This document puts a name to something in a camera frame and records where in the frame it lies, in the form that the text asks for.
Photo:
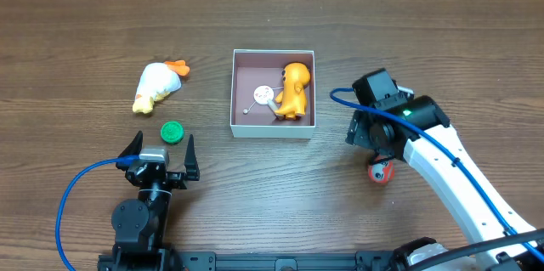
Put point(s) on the red ball toy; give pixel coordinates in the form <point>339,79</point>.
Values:
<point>382,172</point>

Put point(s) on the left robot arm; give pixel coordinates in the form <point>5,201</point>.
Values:
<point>140,223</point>

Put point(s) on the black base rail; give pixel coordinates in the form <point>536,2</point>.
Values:
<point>211,261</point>

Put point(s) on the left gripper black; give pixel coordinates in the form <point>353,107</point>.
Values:
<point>171,176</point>

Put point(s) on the orange dinosaur toy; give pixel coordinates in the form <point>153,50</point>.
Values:
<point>293,101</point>

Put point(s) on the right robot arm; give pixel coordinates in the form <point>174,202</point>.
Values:
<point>417,132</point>

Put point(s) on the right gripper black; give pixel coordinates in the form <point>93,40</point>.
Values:
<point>357,136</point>

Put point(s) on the white round rattle drum toy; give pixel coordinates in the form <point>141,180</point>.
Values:
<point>263,95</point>

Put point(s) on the white cardboard box pink inside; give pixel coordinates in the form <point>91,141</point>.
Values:
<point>252,68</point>

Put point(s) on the white plush duck toy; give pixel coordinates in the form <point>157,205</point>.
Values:
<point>157,81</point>

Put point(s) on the green round cap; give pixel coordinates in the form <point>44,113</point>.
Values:
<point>172,132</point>

